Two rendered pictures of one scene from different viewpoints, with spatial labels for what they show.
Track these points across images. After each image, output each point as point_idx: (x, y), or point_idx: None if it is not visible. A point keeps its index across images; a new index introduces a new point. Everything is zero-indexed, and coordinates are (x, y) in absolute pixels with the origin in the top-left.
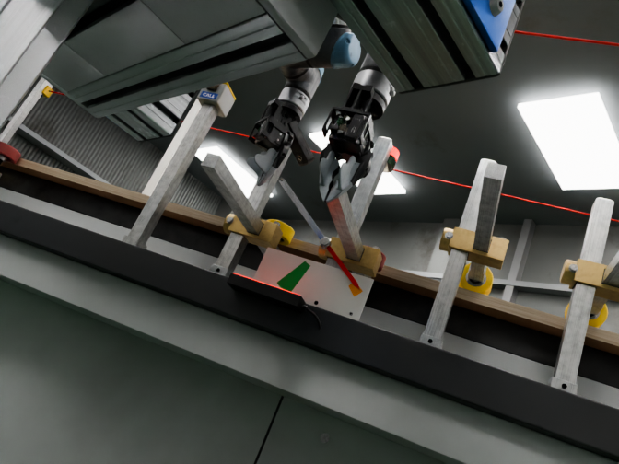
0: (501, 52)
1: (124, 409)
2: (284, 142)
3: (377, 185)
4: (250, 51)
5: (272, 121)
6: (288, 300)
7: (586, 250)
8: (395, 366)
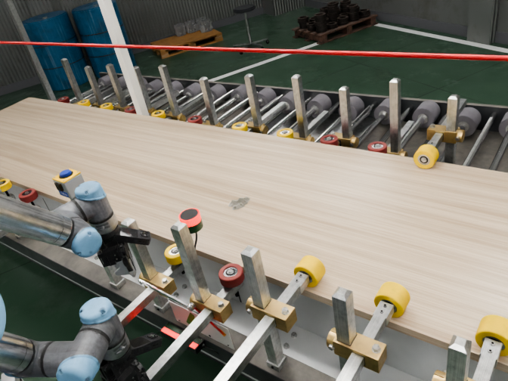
0: None
1: None
2: (121, 258)
3: (196, 255)
4: None
5: (102, 256)
6: (191, 351)
7: (337, 334)
8: (261, 379)
